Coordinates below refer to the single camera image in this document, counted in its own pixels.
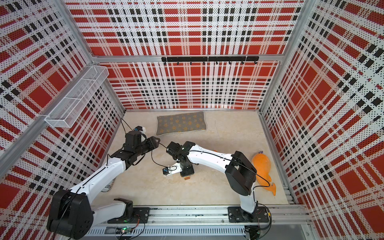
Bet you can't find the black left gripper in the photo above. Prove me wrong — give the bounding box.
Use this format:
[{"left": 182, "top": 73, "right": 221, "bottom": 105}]
[{"left": 135, "top": 136, "right": 161, "bottom": 157}]

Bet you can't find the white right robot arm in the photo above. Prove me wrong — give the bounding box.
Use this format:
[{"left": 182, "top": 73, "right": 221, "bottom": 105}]
[{"left": 163, "top": 142, "right": 257, "bottom": 214}]

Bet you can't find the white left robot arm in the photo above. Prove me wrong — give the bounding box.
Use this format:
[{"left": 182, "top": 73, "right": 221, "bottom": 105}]
[{"left": 47, "top": 127, "right": 160, "bottom": 240}]

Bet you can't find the grey floral cushion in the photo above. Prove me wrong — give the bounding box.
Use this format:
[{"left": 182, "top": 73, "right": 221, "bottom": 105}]
[{"left": 156, "top": 112, "right": 207, "bottom": 136}]

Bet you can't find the patterned cup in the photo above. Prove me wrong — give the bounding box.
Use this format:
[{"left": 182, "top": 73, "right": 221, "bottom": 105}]
[{"left": 101, "top": 179, "right": 116, "bottom": 193}]

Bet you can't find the orange plush toy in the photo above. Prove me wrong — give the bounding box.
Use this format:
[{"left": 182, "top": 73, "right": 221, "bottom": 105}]
[{"left": 252, "top": 153, "right": 277, "bottom": 196}]

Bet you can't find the green lit circuit board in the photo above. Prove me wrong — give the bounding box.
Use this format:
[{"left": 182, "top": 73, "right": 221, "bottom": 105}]
[{"left": 116, "top": 227, "right": 132, "bottom": 235}]

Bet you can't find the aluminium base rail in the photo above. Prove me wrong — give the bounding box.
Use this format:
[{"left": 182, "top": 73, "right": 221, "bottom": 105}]
[{"left": 83, "top": 205, "right": 316, "bottom": 240}]

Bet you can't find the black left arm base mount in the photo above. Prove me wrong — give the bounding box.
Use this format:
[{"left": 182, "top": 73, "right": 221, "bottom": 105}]
[{"left": 107, "top": 198, "right": 150, "bottom": 224}]

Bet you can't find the white wire mesh basket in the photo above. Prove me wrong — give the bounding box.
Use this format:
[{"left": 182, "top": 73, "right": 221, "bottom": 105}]
[{"left": 45, "top": 65, "right": 109, "bottom": 128}]

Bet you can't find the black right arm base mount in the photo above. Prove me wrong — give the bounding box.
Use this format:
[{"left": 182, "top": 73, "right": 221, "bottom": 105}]
[{"left": 227, "top": 206, "right": 270, "bottom": 223}]

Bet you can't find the black hook rail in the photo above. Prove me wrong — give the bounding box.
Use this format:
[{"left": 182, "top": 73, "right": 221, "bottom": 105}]
[{"left": 161, "top": 56, "right": 260, "bottom": 64}]

